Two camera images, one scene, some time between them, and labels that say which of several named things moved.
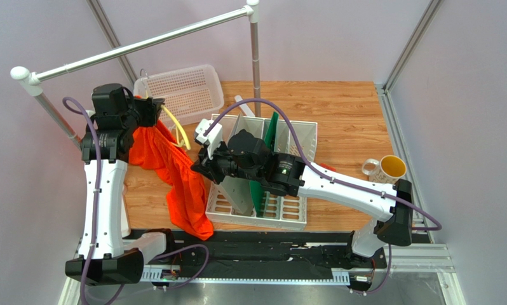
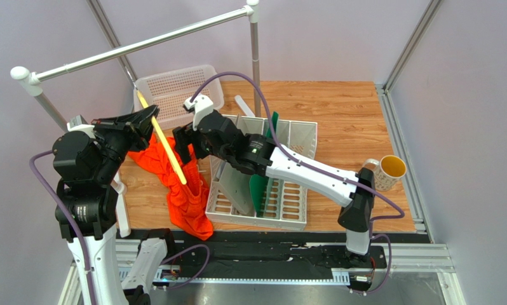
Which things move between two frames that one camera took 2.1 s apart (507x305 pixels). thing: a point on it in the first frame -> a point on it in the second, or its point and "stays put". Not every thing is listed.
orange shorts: (154, 147) stays put
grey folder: (239, 189) stays put
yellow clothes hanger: (180, 143) -> (140, 93)
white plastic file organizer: (293, 136) stays put
